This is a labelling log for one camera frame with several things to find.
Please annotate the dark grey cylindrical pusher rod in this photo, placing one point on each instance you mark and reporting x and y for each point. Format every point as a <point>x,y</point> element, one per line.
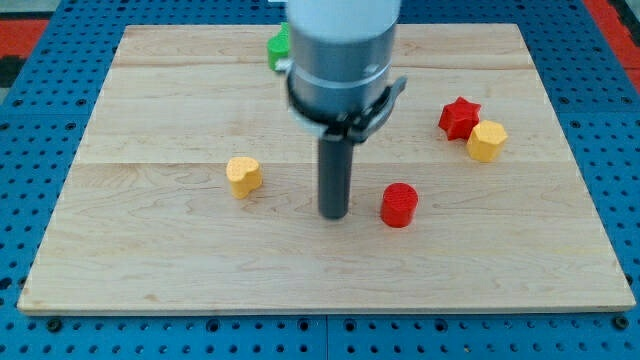
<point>334,177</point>

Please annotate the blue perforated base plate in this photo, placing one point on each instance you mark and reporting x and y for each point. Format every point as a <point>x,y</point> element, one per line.
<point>49,104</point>

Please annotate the yellow hexagon block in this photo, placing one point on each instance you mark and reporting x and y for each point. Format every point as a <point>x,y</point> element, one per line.
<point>486,141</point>

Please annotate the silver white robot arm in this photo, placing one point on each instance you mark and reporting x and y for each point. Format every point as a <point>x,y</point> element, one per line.
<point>337,83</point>

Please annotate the red star block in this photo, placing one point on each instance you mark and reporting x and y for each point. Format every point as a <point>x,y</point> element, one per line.
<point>459,118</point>

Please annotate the green block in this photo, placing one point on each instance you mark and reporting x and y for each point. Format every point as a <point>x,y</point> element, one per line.
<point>278,46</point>

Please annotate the black clamp ring mount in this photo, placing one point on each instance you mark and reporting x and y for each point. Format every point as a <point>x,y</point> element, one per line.
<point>354,127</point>

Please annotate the yellow heart block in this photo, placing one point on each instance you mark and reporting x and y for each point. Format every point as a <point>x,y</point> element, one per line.
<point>244,175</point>

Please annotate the light wooden board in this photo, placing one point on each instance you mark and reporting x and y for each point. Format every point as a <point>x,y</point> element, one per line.
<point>146,223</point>

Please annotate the red cylinder block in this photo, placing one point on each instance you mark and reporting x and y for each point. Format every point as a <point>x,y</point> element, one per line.
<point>399,203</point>

